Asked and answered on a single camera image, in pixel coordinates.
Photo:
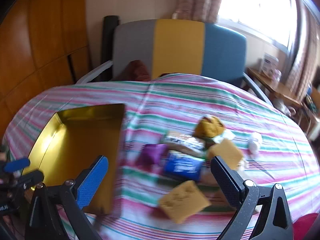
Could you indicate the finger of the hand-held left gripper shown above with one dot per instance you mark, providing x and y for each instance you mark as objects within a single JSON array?
[
  {"x": 31, "y": 177},
  {"x": 17, "y": 164}
]

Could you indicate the wooden wardrobe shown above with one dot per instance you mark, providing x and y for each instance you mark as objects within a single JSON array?
[{"x": 37, "y": 42}]

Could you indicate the bright window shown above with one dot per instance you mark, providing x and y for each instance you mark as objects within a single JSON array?
[{"x": 257, "y": 5}]

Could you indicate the patterned beige curtain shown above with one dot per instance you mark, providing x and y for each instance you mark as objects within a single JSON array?
[
  {"x": 197, "y": 0},
  {"x": 303, "y": 55}
]

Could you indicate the dark red cushion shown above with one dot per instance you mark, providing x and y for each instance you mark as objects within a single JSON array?
[{"x": 136, "y": 71}]

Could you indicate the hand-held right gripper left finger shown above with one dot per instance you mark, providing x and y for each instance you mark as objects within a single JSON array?
[{"x": 92, "y": 182}]

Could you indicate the green white small carton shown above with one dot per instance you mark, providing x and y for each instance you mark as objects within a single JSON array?
[{"x": 183, "y": 142}]

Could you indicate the white printed carton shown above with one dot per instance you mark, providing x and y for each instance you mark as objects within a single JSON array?
[{"x": 268, "y": 63}]

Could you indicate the yellow knitted pouch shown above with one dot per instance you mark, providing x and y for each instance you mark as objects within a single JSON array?
[{"x": 208, "y": 127}]

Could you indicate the striped tablecloth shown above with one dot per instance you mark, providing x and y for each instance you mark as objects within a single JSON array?
[{"x": 187, "y": 100}]

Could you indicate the white plastic wad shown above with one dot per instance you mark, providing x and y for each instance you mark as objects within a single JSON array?
[{"x": 255, "y": 142}]

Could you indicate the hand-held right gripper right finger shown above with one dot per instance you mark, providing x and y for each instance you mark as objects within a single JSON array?
[{"x": 225, "y": 180}]

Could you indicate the gold tin box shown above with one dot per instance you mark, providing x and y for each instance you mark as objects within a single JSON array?
[{"x": 75, "y": 140}]

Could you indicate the yellow sponge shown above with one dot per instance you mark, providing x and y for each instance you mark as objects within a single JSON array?
[
  {"x": 226, "y": 152},
  {"x": 183, "y": 201}
]

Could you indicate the blue tissue packet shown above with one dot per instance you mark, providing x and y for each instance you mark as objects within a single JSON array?
[{"x": 182, "y": 166}]

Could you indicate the grey yellow blue chair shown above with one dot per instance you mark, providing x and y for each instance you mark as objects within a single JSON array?
[{"x": 177, "y": 47}]

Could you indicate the wooden side desk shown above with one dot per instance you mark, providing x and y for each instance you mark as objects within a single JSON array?
[{"x": 282, "y": 90}]

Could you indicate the clear plastic jar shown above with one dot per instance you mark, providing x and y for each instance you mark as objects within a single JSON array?
[{"x": 277, "y": 75}]

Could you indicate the purple packet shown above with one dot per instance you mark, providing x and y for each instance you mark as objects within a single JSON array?
[{"x": 152, "y": 155}]

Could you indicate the red ruffled garment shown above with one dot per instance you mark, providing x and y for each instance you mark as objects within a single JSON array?
[{"x": 307, "y": 226}]

